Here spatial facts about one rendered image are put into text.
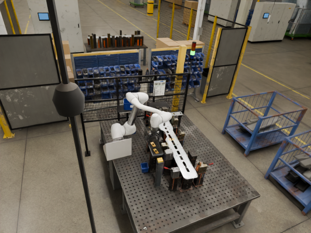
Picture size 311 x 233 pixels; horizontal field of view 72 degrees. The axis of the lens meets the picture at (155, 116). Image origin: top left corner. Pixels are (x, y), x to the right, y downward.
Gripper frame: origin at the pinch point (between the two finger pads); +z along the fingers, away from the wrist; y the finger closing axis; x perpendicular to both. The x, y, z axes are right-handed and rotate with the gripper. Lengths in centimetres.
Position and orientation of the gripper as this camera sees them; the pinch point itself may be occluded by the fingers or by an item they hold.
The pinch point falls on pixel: (153, 142)
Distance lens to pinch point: 268.9
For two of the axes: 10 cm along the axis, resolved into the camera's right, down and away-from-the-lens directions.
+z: -0.6, 8.3, 5.6
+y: -9.0, 1.9, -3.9
